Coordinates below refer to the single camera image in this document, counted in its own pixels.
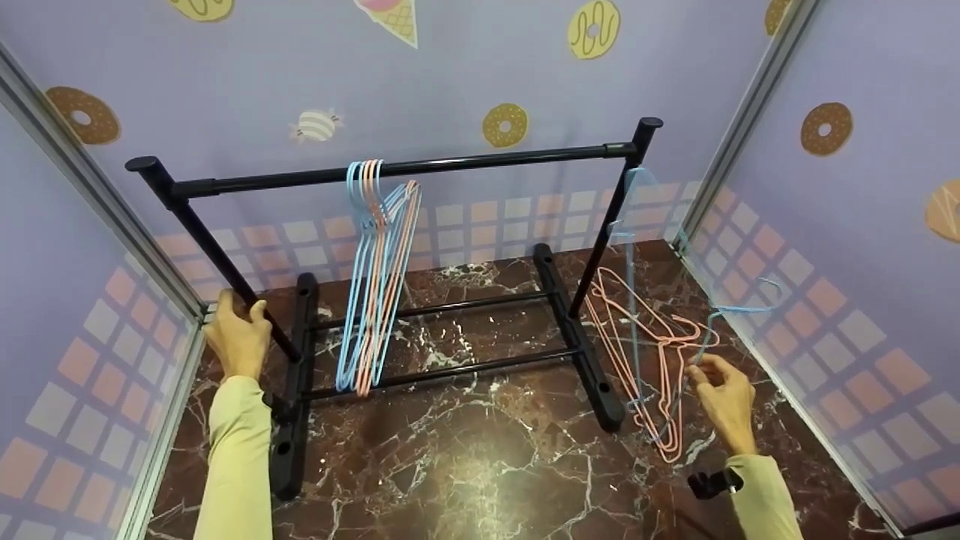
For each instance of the person's right thumb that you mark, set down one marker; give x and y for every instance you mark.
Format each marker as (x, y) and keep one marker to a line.
(697, 375)

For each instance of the person's left index finger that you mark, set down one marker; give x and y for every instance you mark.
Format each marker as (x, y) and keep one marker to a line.
(225, 302)

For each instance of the person's left hand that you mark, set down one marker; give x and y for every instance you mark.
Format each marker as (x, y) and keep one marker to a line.
(238, 345)

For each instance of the black clothes rack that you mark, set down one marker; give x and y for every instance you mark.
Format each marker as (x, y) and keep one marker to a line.
(450, 162)

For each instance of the person's right forearm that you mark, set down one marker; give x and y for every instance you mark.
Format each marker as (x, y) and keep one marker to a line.
(765, 499)

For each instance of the person's left fingers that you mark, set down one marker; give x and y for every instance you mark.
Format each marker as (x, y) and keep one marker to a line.
(210, 328)

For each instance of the person's right hand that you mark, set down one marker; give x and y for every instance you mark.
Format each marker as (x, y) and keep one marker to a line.
(729, 409)

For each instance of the black wrist band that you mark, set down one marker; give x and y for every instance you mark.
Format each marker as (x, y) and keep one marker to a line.
(277, 406)
(714, 483)

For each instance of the person's right index finger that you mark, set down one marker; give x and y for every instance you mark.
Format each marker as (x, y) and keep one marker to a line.
(718, 363)

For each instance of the bunch of blue and pink hangers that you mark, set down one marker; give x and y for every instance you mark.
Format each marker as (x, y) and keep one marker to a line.
(369, 300)

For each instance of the person's left thumb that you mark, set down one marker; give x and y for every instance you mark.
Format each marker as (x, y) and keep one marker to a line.
(263, 313)

